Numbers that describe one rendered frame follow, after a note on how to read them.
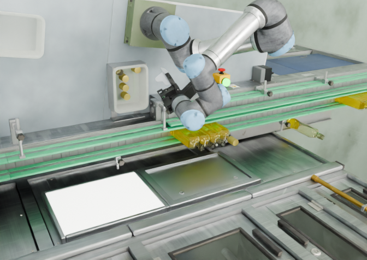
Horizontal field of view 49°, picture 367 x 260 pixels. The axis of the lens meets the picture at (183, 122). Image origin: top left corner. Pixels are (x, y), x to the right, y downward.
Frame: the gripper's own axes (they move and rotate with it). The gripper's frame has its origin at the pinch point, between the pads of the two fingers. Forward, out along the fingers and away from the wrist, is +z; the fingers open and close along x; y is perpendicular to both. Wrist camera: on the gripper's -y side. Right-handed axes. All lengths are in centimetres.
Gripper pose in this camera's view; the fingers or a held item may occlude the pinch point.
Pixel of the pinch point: (169, 81)
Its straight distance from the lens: 166.8
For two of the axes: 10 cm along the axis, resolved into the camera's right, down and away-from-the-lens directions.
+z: -3.3, -4.6, 8.2
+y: -8.7, 4.8, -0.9
